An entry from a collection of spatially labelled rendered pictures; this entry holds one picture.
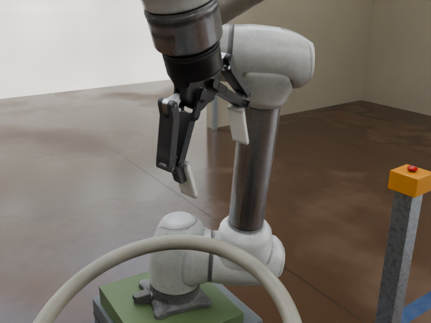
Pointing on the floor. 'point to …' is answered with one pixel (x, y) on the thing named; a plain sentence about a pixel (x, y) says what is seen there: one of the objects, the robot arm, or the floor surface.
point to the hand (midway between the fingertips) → (215, 161)
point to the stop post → (400, 240)
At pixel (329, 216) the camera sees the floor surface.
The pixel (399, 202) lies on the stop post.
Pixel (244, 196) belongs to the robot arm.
